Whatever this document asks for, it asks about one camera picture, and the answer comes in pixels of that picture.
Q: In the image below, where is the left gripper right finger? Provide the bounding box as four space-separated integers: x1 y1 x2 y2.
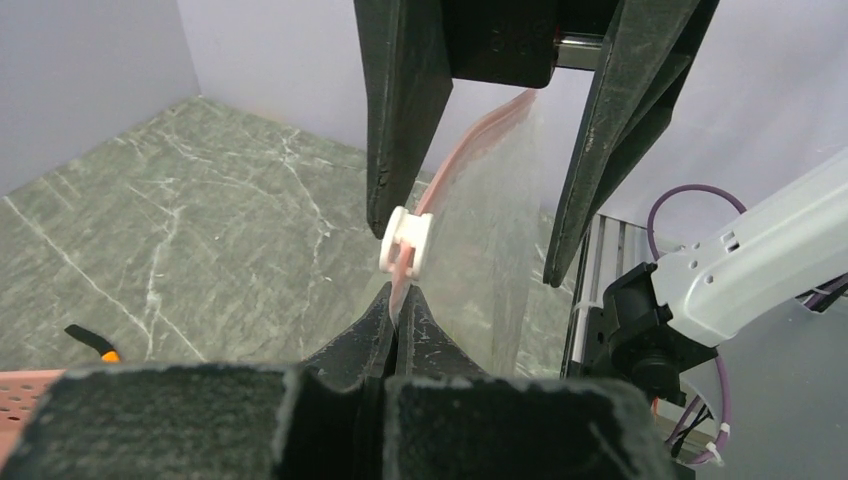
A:
380 287 676 479

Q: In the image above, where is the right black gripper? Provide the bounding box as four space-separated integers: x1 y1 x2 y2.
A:
354 0 718 287

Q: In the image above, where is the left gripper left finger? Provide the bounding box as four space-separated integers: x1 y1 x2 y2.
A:
1 287 397 479

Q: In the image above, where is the clear zip top bag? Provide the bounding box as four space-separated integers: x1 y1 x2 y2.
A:
379 89 541 375

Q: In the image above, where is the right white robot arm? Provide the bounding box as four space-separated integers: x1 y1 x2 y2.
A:
354 1 847 403

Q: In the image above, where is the black orange small tool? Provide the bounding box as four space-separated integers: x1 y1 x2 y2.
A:
64 324 122 363

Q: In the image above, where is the pink perforated plastic basket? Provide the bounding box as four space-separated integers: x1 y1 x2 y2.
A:
0 370 64 466

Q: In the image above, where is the aluminium frame rail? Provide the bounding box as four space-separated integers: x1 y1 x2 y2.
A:
561 214 653 378

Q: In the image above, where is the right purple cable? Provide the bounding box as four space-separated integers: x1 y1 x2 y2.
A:
645 184 848 468

